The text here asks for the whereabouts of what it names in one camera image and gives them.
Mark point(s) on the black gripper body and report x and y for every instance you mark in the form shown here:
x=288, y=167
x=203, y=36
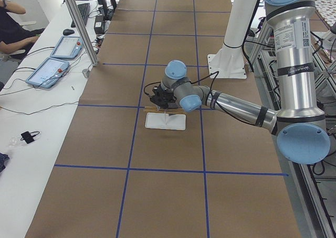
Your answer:
x=167, y=98

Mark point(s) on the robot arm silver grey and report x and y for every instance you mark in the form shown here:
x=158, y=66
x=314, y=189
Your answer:
x=290, y=112

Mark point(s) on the black monitor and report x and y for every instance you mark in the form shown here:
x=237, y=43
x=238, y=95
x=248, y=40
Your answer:
x=107, y=12

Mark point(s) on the black power adapter box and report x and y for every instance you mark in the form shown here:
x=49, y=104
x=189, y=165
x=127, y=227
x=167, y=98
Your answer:
x=99, y=24

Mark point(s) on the seated person in black shirt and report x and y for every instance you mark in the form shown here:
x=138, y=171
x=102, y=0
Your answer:
x=13, y=36

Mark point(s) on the dark blue cloth at edge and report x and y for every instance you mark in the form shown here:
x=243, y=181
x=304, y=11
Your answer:
x=3, y=159

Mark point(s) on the black computer mouse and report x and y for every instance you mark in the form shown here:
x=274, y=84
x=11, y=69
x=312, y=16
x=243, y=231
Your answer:
x=67, y=32

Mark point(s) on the near blue teach pendant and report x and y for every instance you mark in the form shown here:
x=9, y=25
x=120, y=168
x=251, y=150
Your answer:
x=48, y=73

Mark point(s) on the clear plastic bag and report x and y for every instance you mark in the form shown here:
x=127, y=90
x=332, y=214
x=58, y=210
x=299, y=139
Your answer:
x=16, y=142

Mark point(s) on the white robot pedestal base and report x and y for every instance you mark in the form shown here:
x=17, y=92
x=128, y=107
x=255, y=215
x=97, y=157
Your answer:
x=229, y=61

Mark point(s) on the blue teach pendant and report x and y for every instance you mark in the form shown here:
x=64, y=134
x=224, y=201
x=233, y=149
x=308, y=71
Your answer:
x=68, y=47
x=48, y=73

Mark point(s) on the white towel rack with wooden bars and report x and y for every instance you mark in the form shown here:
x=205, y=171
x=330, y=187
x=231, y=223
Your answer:
x=159, y=119

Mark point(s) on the far blue teach pendant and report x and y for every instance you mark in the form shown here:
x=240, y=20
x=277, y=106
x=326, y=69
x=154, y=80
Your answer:
x=68, y=47

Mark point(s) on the black keyboard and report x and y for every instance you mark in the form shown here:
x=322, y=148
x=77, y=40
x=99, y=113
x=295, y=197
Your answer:
x=84, y=10

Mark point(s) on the blue-grey microfibre towel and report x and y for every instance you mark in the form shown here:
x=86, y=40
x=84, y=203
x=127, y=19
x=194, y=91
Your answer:
x=174, y=109

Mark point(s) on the aluminium frame rail right side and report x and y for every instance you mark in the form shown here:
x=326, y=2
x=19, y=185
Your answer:
x=312, y=196

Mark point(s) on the small black device with cable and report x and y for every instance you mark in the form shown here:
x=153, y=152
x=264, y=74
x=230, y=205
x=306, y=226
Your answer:
x=29, y=137

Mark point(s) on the aluminium frame post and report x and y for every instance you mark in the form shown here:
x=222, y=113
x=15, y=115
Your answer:
x=76, y=17

